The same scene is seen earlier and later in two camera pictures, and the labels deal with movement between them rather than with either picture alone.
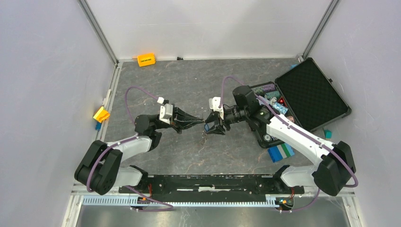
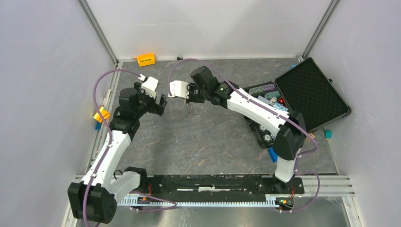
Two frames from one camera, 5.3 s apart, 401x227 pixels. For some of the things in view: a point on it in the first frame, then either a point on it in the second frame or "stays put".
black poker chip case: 305,94 stays put
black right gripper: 217,129 → 190,98
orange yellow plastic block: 146,59 stays put
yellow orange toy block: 101,115 stays put
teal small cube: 327,134 stays put
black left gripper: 179,118 → 156,108
